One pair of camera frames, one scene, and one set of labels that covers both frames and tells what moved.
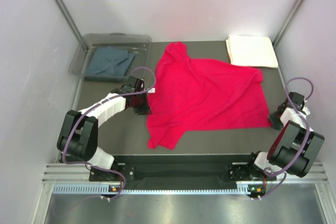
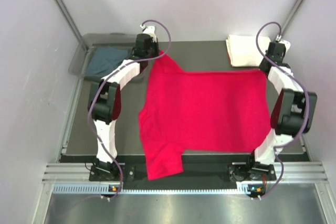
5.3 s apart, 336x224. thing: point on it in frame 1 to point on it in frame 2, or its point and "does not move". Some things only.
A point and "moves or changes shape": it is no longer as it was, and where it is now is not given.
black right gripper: x=271 y=118 to x=261 y=65
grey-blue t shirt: x=109 y=61 does not move
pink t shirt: x=190 y=94 moves or changes shape
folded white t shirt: x=252 y=51 does not move
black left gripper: x=145 y=109 to x=155 y=45
